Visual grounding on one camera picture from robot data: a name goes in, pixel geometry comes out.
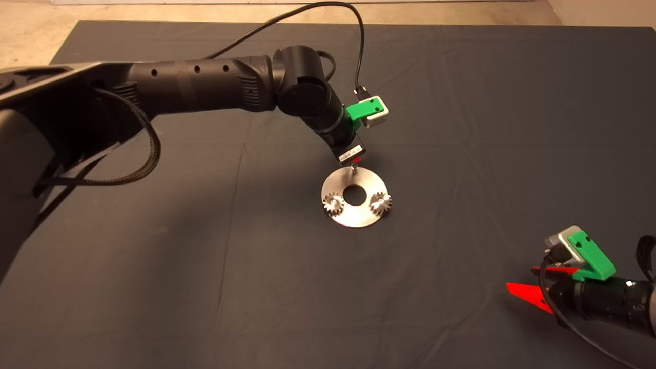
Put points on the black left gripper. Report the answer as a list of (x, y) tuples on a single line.
[(335, 130)]

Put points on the braided black harness loop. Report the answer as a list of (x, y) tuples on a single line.
[(156, 148)]

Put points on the small steel planetary gear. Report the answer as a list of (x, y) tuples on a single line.
[(381, 202), (333, 203)]

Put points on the dark grey table cloth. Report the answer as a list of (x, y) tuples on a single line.
[(154, 307)]

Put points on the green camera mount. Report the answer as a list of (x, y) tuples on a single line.
[(363, 110), (593, 255)]

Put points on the green right camera mount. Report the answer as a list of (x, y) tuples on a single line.
[(593, 255)]

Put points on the green left camera mount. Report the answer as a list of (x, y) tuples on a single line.
[(363, 110)]

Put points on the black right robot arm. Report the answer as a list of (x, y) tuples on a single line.
[(654, 312)]

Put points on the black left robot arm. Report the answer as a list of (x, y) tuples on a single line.
[(195, 84)]

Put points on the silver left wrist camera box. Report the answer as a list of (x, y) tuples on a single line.
[(380, 118)]

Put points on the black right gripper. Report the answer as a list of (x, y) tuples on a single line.
[(597, 300)]

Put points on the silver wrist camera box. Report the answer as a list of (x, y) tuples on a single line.
[(559, 239), (380, 118)]

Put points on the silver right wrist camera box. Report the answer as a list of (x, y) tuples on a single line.
[(559, 239)]

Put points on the round metal carrier plate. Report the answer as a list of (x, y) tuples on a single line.
[(353, 218)]

